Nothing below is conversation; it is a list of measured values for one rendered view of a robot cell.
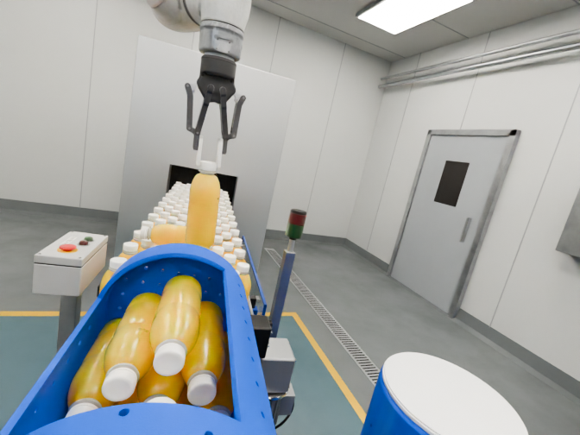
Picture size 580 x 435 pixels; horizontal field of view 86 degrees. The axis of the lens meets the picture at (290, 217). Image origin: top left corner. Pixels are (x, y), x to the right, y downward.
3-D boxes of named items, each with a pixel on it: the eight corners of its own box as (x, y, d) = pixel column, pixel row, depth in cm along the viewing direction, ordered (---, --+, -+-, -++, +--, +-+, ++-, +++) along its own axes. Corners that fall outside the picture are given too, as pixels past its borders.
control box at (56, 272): (31, 293, 74) (34, 253, 72) (67, 262, 93) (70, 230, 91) (78, 297, 77) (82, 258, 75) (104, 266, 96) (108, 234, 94)
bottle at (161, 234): (210, 236, 103) (149, 229, 98) (212, 224, 98) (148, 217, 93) (207, 255, 99) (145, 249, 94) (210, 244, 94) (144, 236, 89)
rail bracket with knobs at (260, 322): (231, 362, 80) (238, 327, 78) (230, 345, 87) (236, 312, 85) (267, 363, 83) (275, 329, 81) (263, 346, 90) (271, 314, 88)
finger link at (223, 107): (217, 88, 70) (223, 88, 70) (221, 139, 73) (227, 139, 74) (218, 87, 66) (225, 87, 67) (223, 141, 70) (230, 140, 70)
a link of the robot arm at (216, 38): (248, 29, 63) (244, 61, 64) (239, 40, 71) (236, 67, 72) (202, 15, 59) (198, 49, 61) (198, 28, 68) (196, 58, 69)
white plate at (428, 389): (376, 406, 57) (375, 412, 57) (556, 491, 48) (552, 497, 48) (388, 337, 82) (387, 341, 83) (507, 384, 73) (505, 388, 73)
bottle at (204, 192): (179, 244, 74) (185, 167, 69) (192, 236, 81) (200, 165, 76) (206, 250, 73) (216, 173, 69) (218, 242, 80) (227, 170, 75)
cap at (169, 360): (191, 347, 42) (190, 356, 41) (177, 370, 43) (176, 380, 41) (163, 337, 41) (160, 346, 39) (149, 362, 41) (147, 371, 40)
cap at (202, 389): (184, 379, 44) (183, 388, 42) (211, 368, 44) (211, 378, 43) (192, 400, 45) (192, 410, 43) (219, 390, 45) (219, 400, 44)
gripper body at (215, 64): (200, 49, 62) (196, 97, 64) (242, 60, 65) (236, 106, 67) (198, 56, 68) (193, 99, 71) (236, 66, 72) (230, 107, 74)
